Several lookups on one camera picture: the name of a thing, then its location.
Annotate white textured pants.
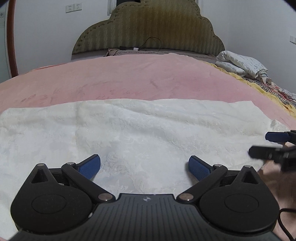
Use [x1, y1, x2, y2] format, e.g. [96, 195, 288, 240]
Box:
[1, 99, 290, 238]

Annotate yellow patterned quilt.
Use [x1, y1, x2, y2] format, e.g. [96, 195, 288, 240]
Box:
[207, 62, 295, 118]

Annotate white patterned pillow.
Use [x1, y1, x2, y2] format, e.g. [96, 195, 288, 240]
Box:
[215, 51, 272, 84]

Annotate pink bed blanket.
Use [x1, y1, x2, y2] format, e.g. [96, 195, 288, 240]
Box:
[1, 54, 295, 129]

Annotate olive padded headboard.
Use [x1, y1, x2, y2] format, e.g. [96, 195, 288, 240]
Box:
[72, 1, 225, 56]

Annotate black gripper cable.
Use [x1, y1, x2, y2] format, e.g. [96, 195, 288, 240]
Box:
[276, 208, 296, 241]

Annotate white wall switch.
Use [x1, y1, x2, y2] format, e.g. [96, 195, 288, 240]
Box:
[290, 36, 296, 44]

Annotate black charging cable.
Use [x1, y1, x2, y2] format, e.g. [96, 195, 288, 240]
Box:
[119, 36, 163, 52]

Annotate white double wall socket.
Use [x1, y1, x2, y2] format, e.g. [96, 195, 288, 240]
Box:
[65, 3, 82, 13]

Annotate brown wooden door frame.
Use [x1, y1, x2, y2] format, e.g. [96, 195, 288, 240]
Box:
[6, 0, 19, 78]

